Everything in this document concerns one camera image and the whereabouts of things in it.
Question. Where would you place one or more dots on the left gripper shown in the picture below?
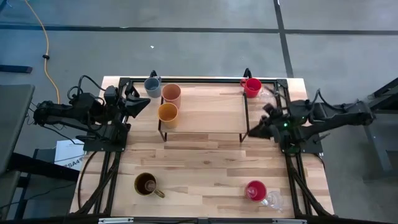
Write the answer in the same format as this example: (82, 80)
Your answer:
(124, 107)

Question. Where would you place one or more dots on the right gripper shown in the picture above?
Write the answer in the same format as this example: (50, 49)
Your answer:
(281, 124)

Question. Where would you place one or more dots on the grey mug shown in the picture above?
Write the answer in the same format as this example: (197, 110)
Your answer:
(152, 86)

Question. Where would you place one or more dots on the yellow tall cup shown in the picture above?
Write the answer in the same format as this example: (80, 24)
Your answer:
(168, 113)

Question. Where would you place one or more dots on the terracotta tall cup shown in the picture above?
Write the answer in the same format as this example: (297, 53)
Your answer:
(171, 93)

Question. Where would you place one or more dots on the clear glass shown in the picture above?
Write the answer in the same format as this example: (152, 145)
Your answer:
(267, 95)
(274, 200)

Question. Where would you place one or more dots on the red ribbed cup white label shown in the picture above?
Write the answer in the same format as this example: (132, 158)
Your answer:
(255, 190)

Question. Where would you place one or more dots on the dark green glazed mug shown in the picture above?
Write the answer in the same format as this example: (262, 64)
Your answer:
(144, 183)

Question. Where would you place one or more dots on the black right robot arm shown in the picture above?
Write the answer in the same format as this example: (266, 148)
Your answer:
(335, 118)

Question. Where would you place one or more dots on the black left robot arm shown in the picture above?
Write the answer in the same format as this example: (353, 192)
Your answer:
(62, 112)

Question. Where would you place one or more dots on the white printed paper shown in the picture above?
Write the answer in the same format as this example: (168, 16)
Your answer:
(66, 152)

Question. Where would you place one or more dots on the black metal beam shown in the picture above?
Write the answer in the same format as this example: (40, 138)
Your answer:
(46, 168)

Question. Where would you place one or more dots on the grey metal stand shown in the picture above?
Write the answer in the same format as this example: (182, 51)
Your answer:
(382, 146)

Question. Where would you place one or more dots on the grey desk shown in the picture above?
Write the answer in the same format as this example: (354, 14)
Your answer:
(12, 124)

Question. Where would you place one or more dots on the black flat floor bar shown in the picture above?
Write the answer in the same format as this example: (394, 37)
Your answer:
(15, 69)

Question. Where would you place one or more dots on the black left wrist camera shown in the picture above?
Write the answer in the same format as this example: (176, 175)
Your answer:
(110, 95)

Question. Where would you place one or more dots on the wooden shelf black metal frame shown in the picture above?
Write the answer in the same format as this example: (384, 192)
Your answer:
(208, 118)

